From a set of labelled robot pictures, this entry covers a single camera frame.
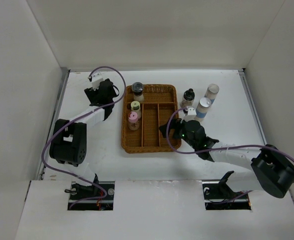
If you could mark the tall silver-lid seasoning bottle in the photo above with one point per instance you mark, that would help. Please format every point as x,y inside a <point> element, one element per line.
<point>211,92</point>

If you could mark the black-lid white spice jar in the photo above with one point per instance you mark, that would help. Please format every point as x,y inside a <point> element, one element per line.
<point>137,89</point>

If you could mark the pink-lid spice bottle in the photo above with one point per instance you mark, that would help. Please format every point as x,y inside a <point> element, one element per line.
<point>133,121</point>

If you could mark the brown wicker organizer basket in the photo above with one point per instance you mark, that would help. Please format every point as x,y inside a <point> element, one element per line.
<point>160,101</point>

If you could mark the blue-label silver-lid seasoning bottle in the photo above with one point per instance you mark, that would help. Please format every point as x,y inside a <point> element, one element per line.
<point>202,108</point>

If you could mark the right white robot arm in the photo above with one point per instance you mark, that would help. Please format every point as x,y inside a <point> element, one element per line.
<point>267,168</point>

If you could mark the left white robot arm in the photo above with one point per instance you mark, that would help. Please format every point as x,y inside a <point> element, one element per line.
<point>66,150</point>

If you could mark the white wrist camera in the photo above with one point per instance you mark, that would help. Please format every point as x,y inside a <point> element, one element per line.
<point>190,113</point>
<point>95,79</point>

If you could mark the black-knob brown spice jar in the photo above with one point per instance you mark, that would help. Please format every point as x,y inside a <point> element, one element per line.
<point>188,98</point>

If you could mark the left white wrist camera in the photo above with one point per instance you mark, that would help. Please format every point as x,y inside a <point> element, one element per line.
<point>95,79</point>

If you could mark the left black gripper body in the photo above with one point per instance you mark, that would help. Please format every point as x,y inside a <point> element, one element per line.
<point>92,94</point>

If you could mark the green-lid spice bottle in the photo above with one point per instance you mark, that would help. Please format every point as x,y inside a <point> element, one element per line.
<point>136,107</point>

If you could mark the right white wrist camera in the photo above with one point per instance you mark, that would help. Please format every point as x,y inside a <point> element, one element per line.
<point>190,113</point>

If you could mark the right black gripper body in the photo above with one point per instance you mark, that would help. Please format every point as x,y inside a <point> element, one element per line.
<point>183,135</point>

